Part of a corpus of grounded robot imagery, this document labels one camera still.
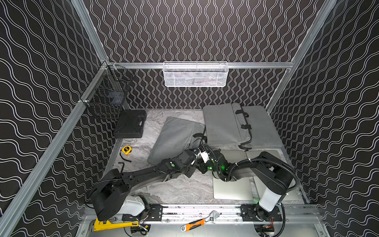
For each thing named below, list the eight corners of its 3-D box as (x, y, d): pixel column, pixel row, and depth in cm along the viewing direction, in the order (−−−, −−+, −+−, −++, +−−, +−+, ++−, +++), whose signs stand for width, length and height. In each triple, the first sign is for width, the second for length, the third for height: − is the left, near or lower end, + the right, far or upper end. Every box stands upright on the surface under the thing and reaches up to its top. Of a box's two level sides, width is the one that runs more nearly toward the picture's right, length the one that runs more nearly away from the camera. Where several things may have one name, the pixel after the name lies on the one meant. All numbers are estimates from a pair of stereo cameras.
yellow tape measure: (122, 152, 99) (120, 150, 97) (128, 146, 102) (126, 144, 99) (127, 155, 97) (126, 153, 95) (133, 149, 100) (132, 147, 98)
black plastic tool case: (115, 138, 105) (111, 133, 100) (124, 115, 120) (121, 109, 115) (141, 138, 105) (139, 133, 100) (147, 115, 120) (145, 109, 115)
